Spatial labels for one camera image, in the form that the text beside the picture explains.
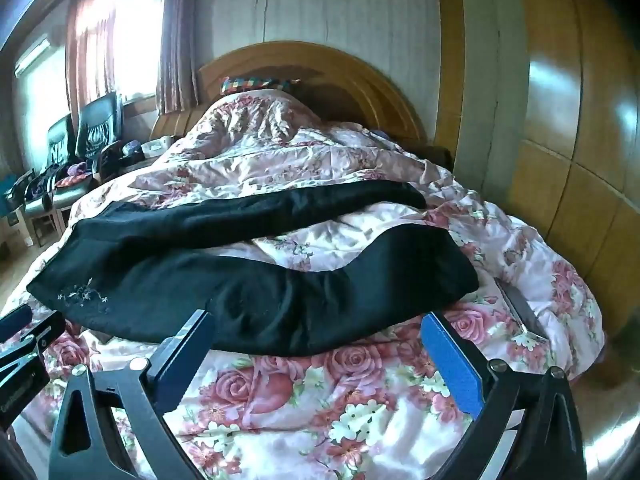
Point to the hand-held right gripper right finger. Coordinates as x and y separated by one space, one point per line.
452 365

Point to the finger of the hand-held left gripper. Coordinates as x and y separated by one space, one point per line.
42 335

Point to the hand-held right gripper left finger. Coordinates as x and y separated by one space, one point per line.
186 352

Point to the black pants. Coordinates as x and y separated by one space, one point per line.
250 300

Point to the dark flat object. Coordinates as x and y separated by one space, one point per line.
522 310

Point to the pink floral quilt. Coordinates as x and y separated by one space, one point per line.
350 410

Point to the pink purple cloth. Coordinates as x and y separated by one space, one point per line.
72 172

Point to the black leather chair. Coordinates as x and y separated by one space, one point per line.
57 145
100 120

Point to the cluttered bedside table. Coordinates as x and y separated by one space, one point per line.
130 157

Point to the colourful checked pillow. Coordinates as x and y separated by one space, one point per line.
250 85

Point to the white air conditioner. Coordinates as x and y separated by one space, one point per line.
32 55

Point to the wooden wardrobe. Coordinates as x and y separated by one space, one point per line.
575 110

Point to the bright large window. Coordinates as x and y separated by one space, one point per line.
135 35

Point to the wooden headboard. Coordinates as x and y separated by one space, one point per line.
325 70

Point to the reddish brown curtain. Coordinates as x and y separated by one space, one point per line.
177 35

